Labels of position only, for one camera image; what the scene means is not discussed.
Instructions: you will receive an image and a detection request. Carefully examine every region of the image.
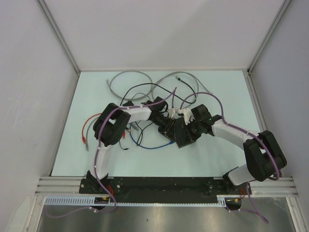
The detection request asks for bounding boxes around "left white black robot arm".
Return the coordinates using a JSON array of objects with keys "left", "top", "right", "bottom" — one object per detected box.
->
[{"left": 86, "top": 97, "right": 170, "bottom": 193}]

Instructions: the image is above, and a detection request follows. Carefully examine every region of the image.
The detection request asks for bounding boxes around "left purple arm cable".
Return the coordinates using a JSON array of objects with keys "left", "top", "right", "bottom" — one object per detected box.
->
[{"left": 45, "top": 87, "right": 178, "bottom": 218}]

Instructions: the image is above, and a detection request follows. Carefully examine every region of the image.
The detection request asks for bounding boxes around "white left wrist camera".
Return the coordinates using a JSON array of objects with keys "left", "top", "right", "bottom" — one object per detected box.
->
[{"left": 168, "top": 108, "right": 179, "bottom": 118}]

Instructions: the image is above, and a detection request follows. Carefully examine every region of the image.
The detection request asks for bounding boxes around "red ethernet cable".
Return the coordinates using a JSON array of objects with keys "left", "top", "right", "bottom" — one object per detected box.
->
[{"left": 81, "top": 113, "right": 127, "bottom": 143}]

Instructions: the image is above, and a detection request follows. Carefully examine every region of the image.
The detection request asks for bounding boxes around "black ethernet cable teal plug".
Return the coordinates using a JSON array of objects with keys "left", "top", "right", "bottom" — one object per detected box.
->
[{"left": 175, "top": 76, "right": 197, "bottom": 104}]

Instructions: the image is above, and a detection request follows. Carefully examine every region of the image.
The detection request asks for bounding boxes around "black Mercury network switch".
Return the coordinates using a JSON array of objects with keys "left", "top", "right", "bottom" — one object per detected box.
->
[{"left": 174, "top": 118, "right": 197, "bottom": 148}]

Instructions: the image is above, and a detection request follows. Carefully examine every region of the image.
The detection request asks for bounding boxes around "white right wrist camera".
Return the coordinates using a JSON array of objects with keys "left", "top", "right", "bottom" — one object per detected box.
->
[{"left": 178, "top": 108, "right": 193, "bottom": 125}]

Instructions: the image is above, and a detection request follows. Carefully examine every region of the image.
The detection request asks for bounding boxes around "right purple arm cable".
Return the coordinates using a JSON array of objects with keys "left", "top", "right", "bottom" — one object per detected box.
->
[{"left": 180, "top": 91, "right": 282, "bottom": 224}]

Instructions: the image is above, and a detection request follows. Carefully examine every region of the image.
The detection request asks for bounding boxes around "left aluminium corner post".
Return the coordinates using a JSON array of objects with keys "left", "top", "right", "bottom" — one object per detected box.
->
[{"left": 36, "top": 0, "right": 81, "bottom": 76}]

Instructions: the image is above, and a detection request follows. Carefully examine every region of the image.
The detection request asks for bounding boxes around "thin black power cord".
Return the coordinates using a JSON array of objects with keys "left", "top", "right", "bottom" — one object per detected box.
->
[{"left": 118, "top": 83, "right": 197, "bottom": 151}]

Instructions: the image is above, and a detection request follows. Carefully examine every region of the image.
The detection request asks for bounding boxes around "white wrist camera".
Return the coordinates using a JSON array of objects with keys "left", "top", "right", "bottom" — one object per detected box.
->
[
  {"left": 178, "top": 108, "right": 193, "bottom": 125},
  {"left": 168, "top": 108, "right": 179, "bottom": 118}
]

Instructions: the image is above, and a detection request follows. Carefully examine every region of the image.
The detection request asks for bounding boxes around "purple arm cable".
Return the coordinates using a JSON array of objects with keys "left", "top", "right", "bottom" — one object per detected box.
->
[
  {"left": 180, "top": 91, "right": 282, "bottom": 224},
  {"left": 45, "top": 87, "right": 178, "bottom": 218}
]

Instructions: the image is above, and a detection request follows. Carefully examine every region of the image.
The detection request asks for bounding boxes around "right aluminium corner post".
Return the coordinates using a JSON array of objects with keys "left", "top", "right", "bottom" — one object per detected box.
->
[{"left": 247, "top": 0, "right": 294, "bottom": 75}]

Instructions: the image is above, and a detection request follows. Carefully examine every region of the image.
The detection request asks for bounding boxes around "aluminium corner post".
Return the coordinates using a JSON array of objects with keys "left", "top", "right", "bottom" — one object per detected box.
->
[
  {"left": 36, "top": 0, "right": 81, "bottom": 76},
  {"left": 247, "top": 0, "right": 294, "bottom": 75}
]

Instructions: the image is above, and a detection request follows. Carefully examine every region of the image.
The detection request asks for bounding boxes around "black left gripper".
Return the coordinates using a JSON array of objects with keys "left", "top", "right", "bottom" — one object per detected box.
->
[{"left": 151, "top": 114, "right": 176, "bottom": 142}]

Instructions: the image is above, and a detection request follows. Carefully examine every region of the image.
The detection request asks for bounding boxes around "aluminium front frame rail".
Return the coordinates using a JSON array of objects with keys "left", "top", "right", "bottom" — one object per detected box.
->
[{"left": 35, "top": 177, "right": 298, "bottom": 197}]

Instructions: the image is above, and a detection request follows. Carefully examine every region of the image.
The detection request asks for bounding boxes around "small black adapter box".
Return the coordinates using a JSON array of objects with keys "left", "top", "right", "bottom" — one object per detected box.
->
[{"left": 122, "top": 101, "right": 134, "bottom": 107}]

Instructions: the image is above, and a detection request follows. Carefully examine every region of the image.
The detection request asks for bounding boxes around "blue ethernet cable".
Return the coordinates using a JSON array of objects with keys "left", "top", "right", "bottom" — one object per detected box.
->
[{"left": 130, "top": 123, "right": 176, "bottom": 150}]

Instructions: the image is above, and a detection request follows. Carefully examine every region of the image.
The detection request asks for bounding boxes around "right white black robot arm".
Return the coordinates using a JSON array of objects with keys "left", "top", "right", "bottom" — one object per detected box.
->
[{"left": 184, "top": 105, "right": 287, "bottom": 194}]

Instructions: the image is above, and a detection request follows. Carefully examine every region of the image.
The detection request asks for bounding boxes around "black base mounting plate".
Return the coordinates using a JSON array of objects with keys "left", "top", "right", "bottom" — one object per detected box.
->
[{"left": 79, "top": 177, "right": 251, "bottom": 209}]

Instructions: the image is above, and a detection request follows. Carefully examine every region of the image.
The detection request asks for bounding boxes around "long grey ethernet cable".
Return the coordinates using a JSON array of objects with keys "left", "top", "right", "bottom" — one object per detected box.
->
[{"left": 106, "top": 70, "right": 214, "bottom": 109}]

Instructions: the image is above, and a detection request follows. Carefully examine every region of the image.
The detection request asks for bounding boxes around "white slotted cable duct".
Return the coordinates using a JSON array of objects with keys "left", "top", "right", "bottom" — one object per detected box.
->
[{"left": 45, "top": 196, "right": 226, "bottom": 207}]

